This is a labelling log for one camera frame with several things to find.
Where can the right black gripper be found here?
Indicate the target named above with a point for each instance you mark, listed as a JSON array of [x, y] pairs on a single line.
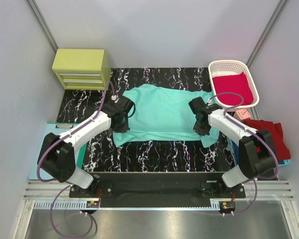
[[201, 131]]

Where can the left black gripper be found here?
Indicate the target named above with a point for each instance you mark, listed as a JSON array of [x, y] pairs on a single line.
[[123, 123]]

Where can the teal t shirt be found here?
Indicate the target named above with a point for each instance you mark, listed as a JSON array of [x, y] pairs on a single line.
[[163, 114]]

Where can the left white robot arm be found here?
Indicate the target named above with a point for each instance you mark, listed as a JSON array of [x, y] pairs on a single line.
[[57, 154]]

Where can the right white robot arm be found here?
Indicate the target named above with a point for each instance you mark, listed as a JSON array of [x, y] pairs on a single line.
[[257, 154]]

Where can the pink paper card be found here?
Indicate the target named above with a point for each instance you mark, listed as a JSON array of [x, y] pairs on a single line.
[[242, 114]]

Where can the magenta shirt in basket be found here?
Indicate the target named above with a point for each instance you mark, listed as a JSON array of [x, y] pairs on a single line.
[[234, 84]]

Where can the white plastic laundry basket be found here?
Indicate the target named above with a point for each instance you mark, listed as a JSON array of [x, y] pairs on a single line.
[[232, 67]]

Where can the yellow drawer cabinet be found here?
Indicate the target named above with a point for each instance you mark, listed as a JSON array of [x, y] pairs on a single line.
[[82, 69]]

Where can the dark red folded shirt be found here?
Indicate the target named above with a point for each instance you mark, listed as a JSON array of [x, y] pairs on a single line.
[[277, 133]]

